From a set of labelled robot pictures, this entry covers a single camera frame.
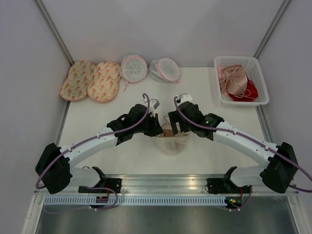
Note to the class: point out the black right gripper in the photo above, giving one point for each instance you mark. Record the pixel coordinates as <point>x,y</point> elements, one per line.
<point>174,119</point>

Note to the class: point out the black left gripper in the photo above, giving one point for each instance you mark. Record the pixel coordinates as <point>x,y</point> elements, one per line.
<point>156,128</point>

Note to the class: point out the cream mesh laundry bag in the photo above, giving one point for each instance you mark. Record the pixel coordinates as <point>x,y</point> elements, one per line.
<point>173,153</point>

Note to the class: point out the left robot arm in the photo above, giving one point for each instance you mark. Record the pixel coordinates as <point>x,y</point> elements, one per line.
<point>57,169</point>

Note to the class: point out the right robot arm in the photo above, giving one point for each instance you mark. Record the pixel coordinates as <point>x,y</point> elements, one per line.
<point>275,163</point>

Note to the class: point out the pink trimmed mesh bag right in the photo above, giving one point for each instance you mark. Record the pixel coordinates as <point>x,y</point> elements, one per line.
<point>164,70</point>

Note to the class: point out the pink trimmed mesh bag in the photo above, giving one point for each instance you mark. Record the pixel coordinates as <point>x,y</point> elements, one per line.
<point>133,69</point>
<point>164,70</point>

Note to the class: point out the pink satin bra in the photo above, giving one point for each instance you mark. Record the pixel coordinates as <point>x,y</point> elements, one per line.
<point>232,79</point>

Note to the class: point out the floral bra pad right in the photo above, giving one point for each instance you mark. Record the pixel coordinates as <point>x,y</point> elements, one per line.
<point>105,85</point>

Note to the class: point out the floral bra pad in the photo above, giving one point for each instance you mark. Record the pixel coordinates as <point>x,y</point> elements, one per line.
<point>105,85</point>
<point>80,75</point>

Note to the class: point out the pink trimmed mesh bag left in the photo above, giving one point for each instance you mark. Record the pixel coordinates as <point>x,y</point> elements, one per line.
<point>133,69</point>

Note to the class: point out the red bra in basket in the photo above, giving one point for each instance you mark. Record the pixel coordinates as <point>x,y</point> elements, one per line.
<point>250,95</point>

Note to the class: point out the floral bra pad left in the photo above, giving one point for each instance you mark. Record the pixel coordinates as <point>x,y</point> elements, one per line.
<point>80,75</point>

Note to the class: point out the white plastic basket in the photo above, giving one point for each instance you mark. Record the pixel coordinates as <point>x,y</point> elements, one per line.
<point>252,68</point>

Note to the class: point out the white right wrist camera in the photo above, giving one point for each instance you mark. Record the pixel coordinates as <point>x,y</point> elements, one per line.
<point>184,98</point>

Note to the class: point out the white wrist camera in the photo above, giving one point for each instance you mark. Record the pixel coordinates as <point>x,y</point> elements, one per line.
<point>184,98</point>
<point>153,105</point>

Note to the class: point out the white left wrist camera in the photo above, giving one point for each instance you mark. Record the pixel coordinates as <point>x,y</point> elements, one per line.
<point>153,105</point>

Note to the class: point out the aluminium front rail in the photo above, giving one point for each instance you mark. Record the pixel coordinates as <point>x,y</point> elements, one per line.
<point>182,185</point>

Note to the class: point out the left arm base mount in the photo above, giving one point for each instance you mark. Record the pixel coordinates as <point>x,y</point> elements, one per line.
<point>113,184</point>

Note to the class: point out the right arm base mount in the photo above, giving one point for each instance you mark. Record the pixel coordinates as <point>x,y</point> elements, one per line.
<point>217,186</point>

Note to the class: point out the white slotted cable duct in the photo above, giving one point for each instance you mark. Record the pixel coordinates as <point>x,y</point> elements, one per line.
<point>138,200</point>

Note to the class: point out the right aluminium corner post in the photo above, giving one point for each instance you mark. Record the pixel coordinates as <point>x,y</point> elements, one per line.
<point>272,27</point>

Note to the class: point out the aluminium corner post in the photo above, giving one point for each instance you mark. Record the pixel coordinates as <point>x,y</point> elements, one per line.
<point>52,27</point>
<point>272,27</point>

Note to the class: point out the left aluminium corner post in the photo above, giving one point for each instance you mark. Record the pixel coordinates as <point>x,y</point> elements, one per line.
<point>52,27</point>

